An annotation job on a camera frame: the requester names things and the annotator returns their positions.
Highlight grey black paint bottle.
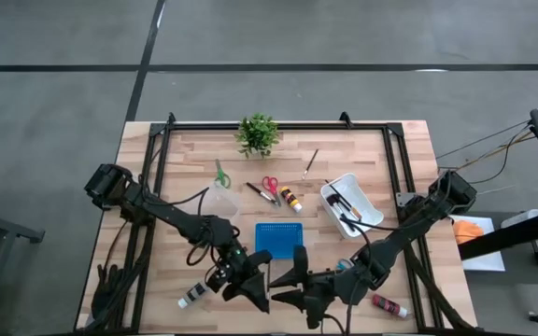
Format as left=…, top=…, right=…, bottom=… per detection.
left=177, top=281, right=209, bottom=310

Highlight red handled scissors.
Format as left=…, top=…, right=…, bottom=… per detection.
left=262, top=175, right=283, bottom=207

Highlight dark red paint bottle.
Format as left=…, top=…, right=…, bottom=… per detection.
left=372, top=293, right=412, bottom=319

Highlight white paper sheet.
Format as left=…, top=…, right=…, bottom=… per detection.
left=449, top=214, right=506, bottom=273

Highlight light grey cylinder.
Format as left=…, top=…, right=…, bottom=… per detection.
left=501, top=208, right=538, bottom=230

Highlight wooden handled paintbrush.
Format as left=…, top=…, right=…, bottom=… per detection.
left=324, top=179, right=363, bottom=220

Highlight black aluminium table frame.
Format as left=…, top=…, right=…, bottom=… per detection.
left=128, top=111, right=478, bottom=335

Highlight loose thin cables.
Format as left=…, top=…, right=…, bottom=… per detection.
left=436, top=119, right=537, bottom=197

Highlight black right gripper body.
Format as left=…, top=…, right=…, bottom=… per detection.
left=304, top=271, right=349, bottom=329

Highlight black diagonal beam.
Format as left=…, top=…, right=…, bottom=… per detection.
left=458, top=207, right=538, bottom=261

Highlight blue plastic basket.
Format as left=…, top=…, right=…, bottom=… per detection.
left=254, top=222, right=305, bottom=260

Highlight black wide-bristle brush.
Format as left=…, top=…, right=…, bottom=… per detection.
left=325, top=192, right=357, bottom=233

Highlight orange cloth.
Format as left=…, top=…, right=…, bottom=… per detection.
left=453, top=220, right=486, bottom=245

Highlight green handled scissors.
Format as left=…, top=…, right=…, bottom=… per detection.
left=214, top=159, right=232, bottom=189

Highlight small green potted plant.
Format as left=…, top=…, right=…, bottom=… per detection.
left=234, top=112, right=281, bottom=160

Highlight dark grey side table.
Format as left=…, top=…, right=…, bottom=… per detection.
left=0, top=203, right=46, bottom=336

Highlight yellow paint bottle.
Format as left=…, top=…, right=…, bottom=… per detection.
left=279, top=186, right=304, bottom=214

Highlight white plastic bin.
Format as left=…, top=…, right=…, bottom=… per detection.
left=319, top=172, right=386, bottom=239

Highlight slim dark paintbrush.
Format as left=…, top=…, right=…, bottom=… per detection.
left=302, top=148, right=320, bottom=181

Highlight black brush with silver ferrule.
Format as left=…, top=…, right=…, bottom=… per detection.
left=245, top=181, right=278, bottom=205

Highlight clear plastic container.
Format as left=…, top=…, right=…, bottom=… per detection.
left=201, top=181, right=243, bottom=221

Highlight black sleeved cable bundle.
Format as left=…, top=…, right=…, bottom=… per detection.
left=90, top=223, right=153, bottom=333

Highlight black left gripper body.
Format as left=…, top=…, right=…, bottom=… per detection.
left=205, top=249, right=256, bottom=294

